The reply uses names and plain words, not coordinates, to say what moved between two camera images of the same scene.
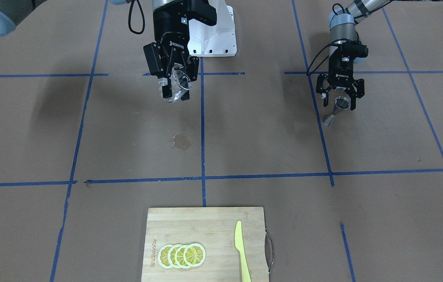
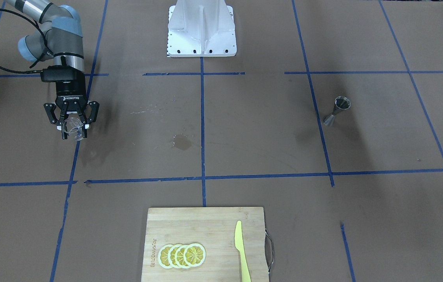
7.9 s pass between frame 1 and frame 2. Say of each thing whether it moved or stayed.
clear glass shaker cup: moved
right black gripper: moved
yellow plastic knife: stayed
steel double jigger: stayed
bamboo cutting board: stayed
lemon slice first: stayed
